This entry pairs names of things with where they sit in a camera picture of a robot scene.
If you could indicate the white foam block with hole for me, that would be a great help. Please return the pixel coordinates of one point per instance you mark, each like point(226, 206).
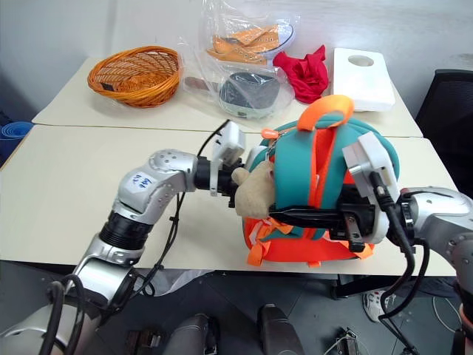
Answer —
point(360, 83)

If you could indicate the beige plush toy pendant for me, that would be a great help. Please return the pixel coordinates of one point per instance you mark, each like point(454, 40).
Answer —
point(255, 192)

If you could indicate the orange and teal backpack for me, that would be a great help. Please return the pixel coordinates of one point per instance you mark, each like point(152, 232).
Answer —
point(295, 166)

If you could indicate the clear plastic paddle bag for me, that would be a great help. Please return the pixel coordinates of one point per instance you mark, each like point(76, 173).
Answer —
point(207, 66)

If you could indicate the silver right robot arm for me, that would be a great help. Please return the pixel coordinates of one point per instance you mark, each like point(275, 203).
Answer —
point(436, 214)

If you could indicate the dark rounded shape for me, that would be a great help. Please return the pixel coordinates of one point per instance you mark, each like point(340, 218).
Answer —
point(281, 333)

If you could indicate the orange sneaker with white toe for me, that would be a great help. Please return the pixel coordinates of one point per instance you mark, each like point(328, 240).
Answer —
point(255, 37)

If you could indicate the orange wicker basket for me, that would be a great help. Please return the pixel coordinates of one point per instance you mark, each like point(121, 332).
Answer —
point(140, 95)

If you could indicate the black table leg base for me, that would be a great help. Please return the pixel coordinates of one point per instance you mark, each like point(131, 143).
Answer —
point(347, 286)

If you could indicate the orange zipper pull tag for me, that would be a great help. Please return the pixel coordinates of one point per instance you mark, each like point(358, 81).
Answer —
point(268, 134)

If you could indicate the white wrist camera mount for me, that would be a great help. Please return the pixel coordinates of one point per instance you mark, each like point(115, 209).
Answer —
point(369, 159)
point(231, 142)

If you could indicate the orange canvas sneaker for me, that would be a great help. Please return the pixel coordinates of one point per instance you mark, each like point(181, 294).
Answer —
point(236, 53)

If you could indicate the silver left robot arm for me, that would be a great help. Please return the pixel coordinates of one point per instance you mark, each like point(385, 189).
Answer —
point(148, 185)

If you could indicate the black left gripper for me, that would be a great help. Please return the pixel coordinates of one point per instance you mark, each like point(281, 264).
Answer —
point(225, 181)

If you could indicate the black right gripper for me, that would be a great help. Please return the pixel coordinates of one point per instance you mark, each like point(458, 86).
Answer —
point(356, 218)

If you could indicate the blue rolled mat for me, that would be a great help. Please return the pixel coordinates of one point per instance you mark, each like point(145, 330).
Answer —
point(13, 134)

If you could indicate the clear plastic shoe bag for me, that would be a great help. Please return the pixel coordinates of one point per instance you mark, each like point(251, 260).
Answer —
point(240, 18)

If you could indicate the black office chair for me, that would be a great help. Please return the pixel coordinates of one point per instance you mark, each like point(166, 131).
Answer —
point(451, 111)

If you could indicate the red cloth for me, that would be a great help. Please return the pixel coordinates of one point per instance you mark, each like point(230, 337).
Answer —
point(306, 79)

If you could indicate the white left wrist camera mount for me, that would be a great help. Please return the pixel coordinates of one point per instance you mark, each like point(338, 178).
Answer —
point(231, 142)

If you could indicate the white sports shoe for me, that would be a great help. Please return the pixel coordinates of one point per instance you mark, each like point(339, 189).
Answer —
point(375, 305)

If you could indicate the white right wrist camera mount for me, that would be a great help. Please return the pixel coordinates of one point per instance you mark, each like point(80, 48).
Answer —
point(369, 159)

